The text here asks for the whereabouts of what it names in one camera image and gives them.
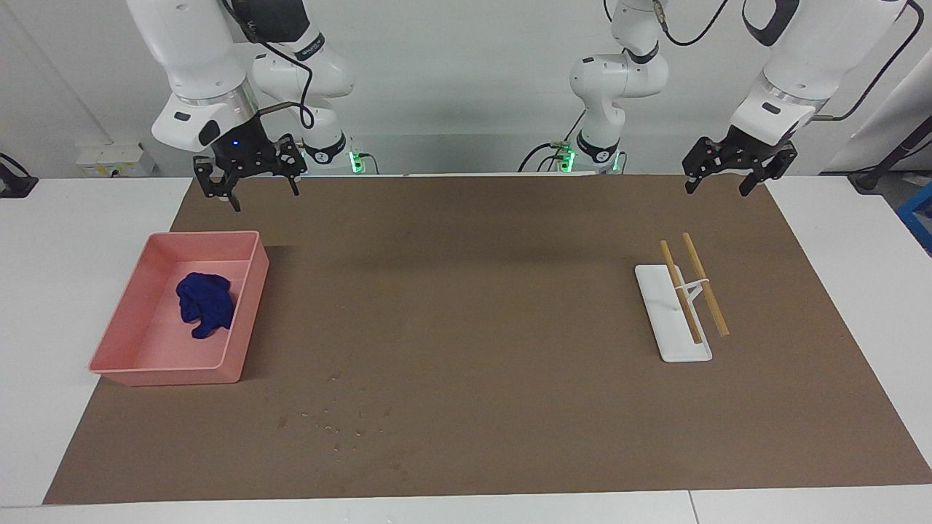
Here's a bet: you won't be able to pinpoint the white power strip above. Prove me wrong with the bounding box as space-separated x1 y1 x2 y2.
76 142 157 178

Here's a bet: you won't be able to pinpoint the black looped cable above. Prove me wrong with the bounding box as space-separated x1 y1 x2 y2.
655 0 732 47

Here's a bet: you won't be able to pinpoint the black tripod stand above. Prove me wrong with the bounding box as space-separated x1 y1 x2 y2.
848 120 932 194

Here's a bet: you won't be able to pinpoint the black clamp mount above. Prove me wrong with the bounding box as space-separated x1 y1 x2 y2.
0 153 39 199

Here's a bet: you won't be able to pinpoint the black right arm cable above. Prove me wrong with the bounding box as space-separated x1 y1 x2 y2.
218 0 315 130

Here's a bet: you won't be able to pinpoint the brown table mat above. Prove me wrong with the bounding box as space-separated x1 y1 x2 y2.
42 173 932 505

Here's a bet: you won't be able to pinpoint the pink plastic bin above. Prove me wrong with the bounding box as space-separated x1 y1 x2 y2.
88 231 270 386

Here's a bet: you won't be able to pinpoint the blue metal frame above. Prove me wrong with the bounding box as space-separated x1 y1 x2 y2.
896 182 932 255

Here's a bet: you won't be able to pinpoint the spilled water droplets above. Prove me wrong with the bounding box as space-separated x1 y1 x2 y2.
275 370 408 470

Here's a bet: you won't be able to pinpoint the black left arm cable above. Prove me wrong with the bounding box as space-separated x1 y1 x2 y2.
810 0 917 122

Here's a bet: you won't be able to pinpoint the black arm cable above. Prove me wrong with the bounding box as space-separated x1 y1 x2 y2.
218 0 315 130
810 0 917 122

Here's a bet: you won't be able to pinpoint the dark blue towel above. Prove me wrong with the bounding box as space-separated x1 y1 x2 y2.
175 272 236 340

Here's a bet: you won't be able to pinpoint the wooden rack rod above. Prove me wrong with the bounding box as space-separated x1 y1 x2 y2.
660 240 704 345
682 232 730 338

